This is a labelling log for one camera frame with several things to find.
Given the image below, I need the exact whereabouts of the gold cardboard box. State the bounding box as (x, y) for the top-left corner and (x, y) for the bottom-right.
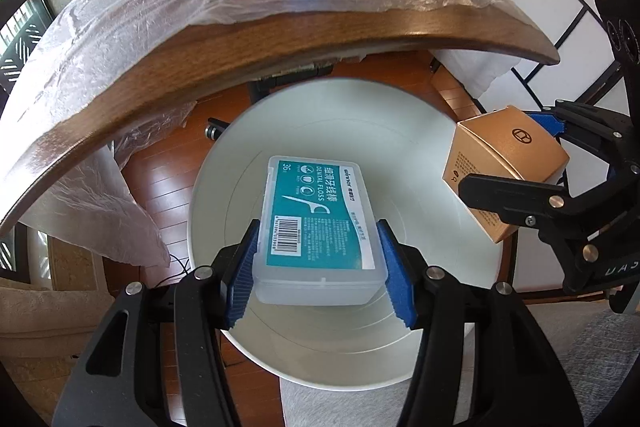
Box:
(441, 104), (572, 244)

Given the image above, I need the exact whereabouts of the clear dental floss box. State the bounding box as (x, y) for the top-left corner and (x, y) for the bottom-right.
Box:
(253, 156), (387, 307)

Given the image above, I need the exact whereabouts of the white trash bin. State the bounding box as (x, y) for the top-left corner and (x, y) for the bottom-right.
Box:
(188, 79), (501, 391)

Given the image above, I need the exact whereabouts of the wooden dining table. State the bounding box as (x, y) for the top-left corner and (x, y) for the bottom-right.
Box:
(1, 5), (559, 229)

